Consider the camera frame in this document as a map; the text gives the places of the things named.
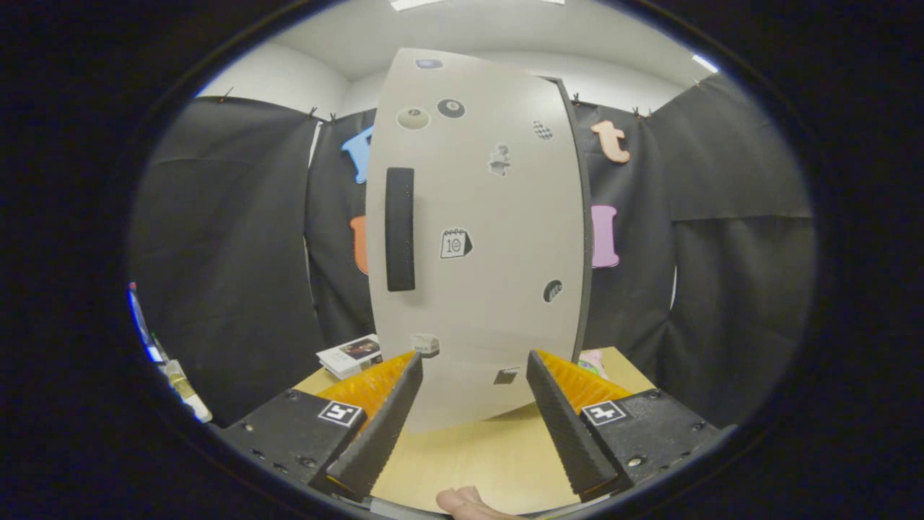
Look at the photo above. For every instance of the grey shoe cabinet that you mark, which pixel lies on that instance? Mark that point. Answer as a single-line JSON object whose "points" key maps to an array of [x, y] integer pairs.
{"points": [[587, 217]]}

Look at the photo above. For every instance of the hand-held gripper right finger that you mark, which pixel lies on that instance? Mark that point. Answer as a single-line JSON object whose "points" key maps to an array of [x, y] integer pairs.
{"points": [[570, 433]]}

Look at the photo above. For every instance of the black backdrop cloth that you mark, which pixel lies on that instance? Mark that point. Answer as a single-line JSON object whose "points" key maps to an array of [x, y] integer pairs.
{"points": [[231, 238]]}

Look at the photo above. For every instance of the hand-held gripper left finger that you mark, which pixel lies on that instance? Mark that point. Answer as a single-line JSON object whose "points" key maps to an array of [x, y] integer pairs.
{"points": [[375, 433]]}

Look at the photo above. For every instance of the green pink plush toy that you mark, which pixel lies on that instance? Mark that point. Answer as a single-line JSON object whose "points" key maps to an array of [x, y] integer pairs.
{"points": [[593, 361]]}

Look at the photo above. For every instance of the white book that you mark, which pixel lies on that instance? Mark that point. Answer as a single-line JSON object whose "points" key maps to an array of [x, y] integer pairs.
{"points": [[350, 355]]}

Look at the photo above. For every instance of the small ceiling light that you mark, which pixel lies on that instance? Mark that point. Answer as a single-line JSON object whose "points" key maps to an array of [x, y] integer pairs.
{"points": [[706, 63]]}

